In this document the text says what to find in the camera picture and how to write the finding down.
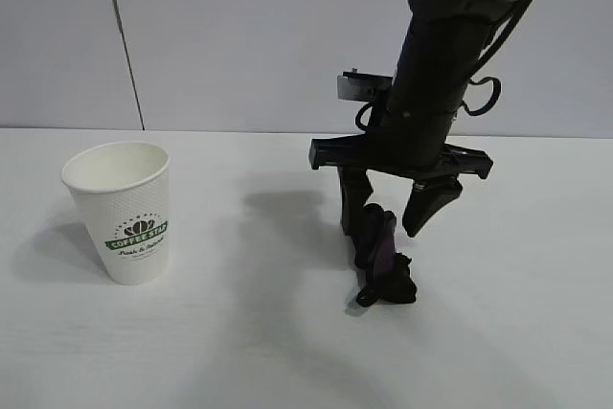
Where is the black right camera cable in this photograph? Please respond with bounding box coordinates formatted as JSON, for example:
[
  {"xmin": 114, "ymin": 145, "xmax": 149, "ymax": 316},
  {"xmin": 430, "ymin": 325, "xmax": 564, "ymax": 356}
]
[{"xmin": 354, "ymin": 100, "xmax": 390, "ymax": 133}]

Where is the white Coffee Star paper cup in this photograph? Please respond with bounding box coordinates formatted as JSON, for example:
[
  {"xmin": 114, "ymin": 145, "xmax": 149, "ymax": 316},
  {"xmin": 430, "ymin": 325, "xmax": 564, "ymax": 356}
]
[{"xmin": 60, "ymin": 140, "xmax": 171, "ymax": 285}]

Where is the black and purple cloth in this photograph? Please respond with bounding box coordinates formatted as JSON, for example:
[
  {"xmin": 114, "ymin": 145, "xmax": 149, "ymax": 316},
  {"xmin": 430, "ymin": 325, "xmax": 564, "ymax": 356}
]
[{"xmin": 352, "ymin": 203, "xmax": 420, "ymax": 309}]

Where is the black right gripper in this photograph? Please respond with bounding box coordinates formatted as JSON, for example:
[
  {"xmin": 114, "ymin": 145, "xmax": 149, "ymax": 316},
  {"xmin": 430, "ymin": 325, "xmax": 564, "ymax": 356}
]
[{"xmin": 308, "ymin": 101, "xmax": 494, "ymax": 239}]

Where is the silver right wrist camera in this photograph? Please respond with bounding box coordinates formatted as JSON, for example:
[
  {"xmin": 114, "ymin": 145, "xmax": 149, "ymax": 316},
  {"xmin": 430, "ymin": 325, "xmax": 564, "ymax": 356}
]
[{"xmin": 335, "ymin": 67, "xmax": 397, "ymax": 103}]

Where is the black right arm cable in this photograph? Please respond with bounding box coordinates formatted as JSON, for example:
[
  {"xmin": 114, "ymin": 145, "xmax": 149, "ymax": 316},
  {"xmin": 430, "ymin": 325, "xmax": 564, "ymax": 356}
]
[{"xmin": 460, "ymin": 0, "xmax": 552, "ymax": 119}]

